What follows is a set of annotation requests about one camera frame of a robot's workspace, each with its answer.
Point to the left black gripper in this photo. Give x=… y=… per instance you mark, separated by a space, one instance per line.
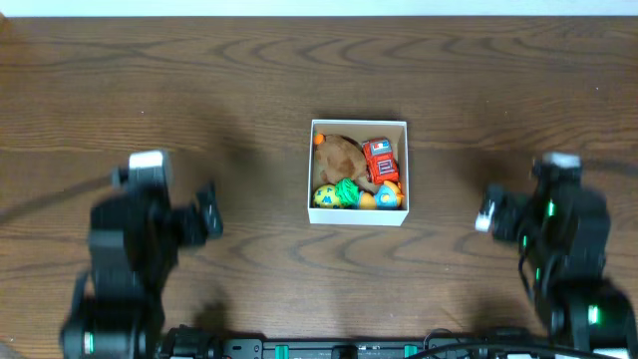
x=194 y=222

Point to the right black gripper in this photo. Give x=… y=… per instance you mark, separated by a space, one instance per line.
x=501 y=219

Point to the orange rubber duck toy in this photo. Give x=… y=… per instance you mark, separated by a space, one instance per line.
x=388 y=196

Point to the yellow patterned ball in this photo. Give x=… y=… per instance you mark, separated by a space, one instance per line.
x=325 y=196

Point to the red toy truck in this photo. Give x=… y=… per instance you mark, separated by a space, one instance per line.
x=381 y=164

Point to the green round toy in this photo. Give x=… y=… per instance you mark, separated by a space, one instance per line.
x=347 y=192

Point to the brown plush toy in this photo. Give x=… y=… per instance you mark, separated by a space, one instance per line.
x=337 y=158

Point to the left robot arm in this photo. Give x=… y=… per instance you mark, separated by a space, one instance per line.
x=134 y=240

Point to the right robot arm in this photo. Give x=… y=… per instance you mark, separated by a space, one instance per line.
x=561 y=231

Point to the white cardboard box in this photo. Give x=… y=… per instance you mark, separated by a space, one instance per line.
x=360 y=131

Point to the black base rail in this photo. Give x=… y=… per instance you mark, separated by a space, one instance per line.
x=349 y=349

